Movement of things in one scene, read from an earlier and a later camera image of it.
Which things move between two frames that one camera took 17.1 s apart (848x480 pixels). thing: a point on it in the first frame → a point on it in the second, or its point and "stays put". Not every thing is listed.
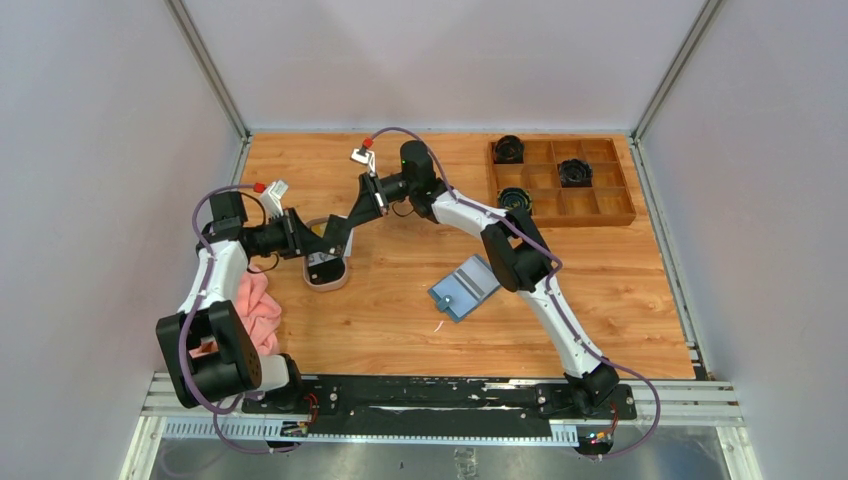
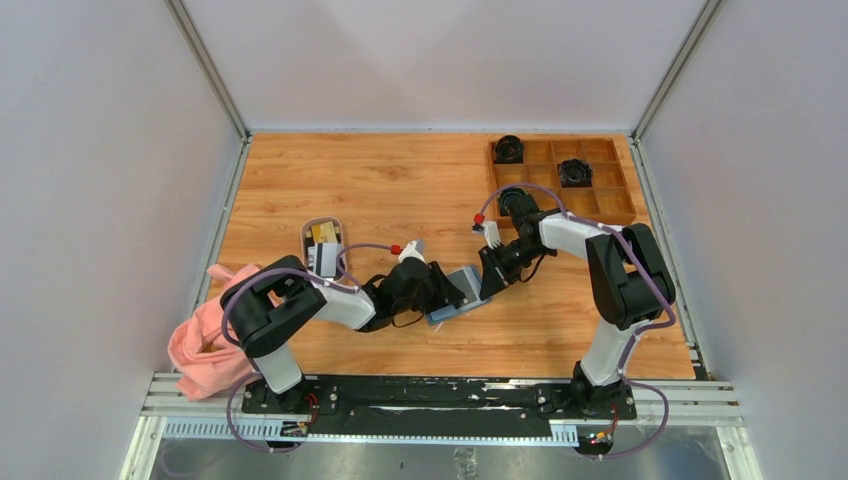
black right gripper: (369, 206) → (492, 279)
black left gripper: (312, 243) → (449, 292)
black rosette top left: (509, 149) stays put
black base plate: (440, 406) stays put
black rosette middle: (574, 173) stays put
